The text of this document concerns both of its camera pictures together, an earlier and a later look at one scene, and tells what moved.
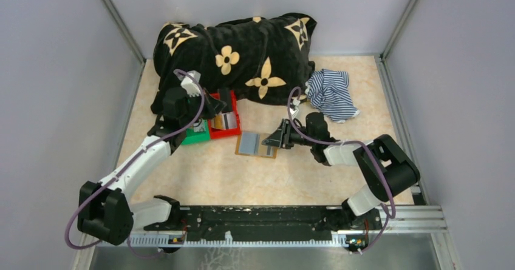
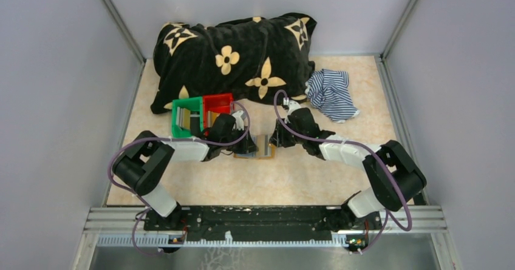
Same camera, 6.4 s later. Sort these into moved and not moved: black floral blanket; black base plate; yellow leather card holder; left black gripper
Moved: left black gripper
Not moved: black base plate; yellow leather card holder; black floral blanket
